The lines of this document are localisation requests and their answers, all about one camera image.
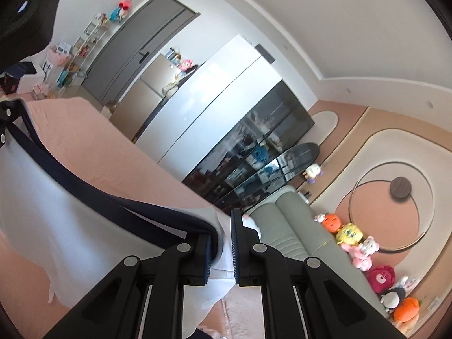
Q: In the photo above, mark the grey padded headboard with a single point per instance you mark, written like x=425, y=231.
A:
x=303, y=229

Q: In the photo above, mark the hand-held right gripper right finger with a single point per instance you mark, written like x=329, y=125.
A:
x=236, y=250

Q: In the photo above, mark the pale pink quilted pillow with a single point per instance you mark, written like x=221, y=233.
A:
x=240, y=310

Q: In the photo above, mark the white and purple plush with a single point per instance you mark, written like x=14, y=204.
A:
x=312, y=173

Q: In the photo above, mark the black glass door cabinet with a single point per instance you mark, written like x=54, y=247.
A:
x=254, y=148

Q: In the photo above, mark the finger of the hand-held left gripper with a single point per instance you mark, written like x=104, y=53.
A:
x=9, y=113

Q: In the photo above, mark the white bear plush pink dress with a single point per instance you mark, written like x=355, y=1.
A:
x=365, y=252

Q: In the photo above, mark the yellow sponge plush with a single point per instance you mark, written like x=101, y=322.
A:
x=349, y=235

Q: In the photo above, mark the beige two-door refrigerator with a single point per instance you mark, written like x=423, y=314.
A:
x=141, y=95

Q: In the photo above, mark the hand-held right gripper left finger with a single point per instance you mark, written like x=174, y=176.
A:
x=208, y=257

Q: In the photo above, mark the white shelf rack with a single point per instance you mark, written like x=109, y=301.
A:
x=84, y=53

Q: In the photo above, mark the small white plush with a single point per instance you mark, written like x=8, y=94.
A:
x=319, y=218

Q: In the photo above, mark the magenta bear plush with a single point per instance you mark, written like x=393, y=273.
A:
x=381, y=279

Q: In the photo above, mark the white handbag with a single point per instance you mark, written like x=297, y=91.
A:
x=171, y=84

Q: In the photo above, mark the white storage box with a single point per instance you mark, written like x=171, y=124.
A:
x=33, y=77

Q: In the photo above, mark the white glossy wardrobe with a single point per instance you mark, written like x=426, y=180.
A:
x=212, y=106

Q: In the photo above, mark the orange carrot plush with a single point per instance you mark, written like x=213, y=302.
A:
x=406, y=310

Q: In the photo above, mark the grey door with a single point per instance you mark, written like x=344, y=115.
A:
x=141, y=42

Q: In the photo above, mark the cream long-eared plush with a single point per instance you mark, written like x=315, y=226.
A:
x=402, y=325

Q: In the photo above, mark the black oval standing mirror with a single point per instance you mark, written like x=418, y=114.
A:
x=282, y=169

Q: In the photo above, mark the pink gift box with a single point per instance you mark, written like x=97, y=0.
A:
x=60, y=54

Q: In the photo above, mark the pink haired doll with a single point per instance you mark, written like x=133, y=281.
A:
x=185, y=64

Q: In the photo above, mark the small dark box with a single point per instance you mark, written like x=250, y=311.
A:
x=307, y=195

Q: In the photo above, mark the red haired wall doll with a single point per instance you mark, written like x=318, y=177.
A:
x=122, y=10

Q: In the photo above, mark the light blue shirt navy trim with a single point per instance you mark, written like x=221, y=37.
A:
x=70, y=212

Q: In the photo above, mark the black cloth item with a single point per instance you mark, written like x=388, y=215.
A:
x=21, y=69

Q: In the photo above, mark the bed with pink sheet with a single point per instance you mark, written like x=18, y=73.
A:
x=116, y=155

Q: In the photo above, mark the brown round wall disc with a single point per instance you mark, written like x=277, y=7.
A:
x=400, y=187

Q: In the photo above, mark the round orange plush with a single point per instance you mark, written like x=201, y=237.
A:
x=332, y=222

